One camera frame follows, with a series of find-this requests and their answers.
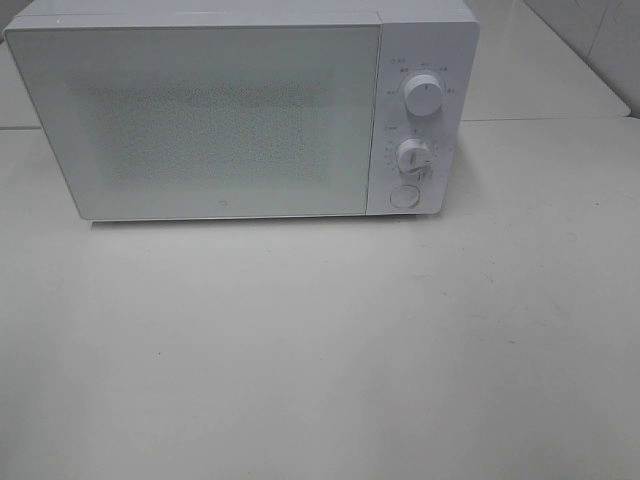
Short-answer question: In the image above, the round white door button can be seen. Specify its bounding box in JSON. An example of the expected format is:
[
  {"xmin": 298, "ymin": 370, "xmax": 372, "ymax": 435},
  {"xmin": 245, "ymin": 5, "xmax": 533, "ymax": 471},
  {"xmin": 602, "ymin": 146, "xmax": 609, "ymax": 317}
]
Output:
[{"xmin": 390, "ymin": 185, "xmax": 420, "ymax": 209}]

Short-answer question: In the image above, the white timer knob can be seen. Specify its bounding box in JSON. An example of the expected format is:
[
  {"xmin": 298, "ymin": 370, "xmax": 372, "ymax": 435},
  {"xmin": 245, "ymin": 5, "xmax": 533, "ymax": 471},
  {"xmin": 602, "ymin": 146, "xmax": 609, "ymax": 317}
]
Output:
[{"xmin": 396, "ymin": 138, "xmax": 433, "ymax": 175}]

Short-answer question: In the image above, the white microwave door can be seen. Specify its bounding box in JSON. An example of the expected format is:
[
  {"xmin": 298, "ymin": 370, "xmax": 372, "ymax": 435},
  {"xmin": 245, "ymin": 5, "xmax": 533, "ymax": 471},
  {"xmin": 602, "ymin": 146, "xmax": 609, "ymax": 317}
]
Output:
[{"xmin": 8, "ymin": 26, "xmax": 379, "ymax": 221}]

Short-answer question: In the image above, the upper white power knob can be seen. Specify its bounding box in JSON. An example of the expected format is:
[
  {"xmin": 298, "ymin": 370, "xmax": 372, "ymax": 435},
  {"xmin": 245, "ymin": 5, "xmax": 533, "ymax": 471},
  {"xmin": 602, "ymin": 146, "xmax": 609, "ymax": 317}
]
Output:
[{"xmin": 402, "ymin": 73, "xmax": 444, "ymax": 117}]

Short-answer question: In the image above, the white microwave oven body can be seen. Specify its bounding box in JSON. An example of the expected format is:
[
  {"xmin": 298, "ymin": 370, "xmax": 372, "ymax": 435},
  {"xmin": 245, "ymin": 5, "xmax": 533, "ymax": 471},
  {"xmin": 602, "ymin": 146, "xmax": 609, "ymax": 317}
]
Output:
[{"xmin": 3, "ymin": 1, "xmax": 480, "ymax": 220}]

